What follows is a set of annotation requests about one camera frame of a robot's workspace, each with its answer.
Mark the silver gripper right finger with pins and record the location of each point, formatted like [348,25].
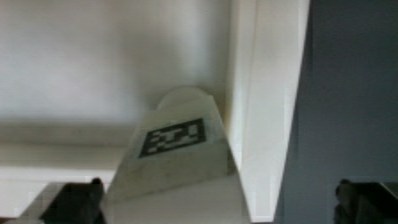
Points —
[366,203]

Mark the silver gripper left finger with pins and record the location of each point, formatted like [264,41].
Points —
[65,204]

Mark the white table leg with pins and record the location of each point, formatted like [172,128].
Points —
[176,184]

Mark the white square tabletop part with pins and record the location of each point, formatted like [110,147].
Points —
[96,56]

